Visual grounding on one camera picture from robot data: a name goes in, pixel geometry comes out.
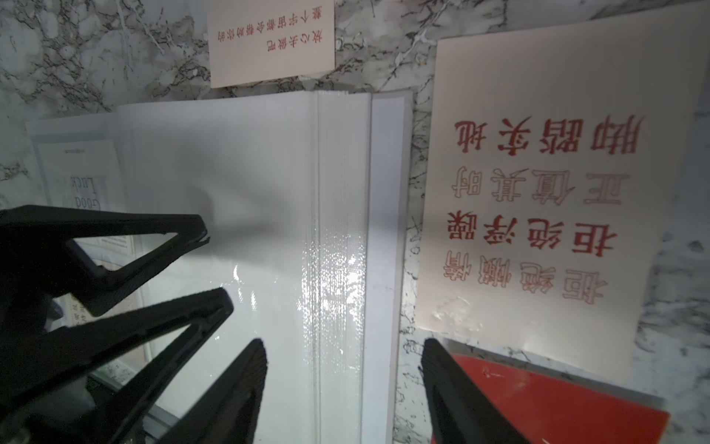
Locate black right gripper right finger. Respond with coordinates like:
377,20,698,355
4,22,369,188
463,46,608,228
421,339,528,444

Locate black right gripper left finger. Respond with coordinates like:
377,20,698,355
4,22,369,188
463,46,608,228
159,339,268,444

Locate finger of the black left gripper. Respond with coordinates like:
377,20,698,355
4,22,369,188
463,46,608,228
1,289,233,443
1,205,210,316

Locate white photo album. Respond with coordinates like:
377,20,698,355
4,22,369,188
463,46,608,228
26,92,412,443

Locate large red card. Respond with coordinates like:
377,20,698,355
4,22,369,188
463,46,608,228
453,354,670,443

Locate pink card gold character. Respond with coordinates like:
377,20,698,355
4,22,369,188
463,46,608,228
204,0,335,89

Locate pink card four text rows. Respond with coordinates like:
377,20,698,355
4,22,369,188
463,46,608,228
415,1,709,382

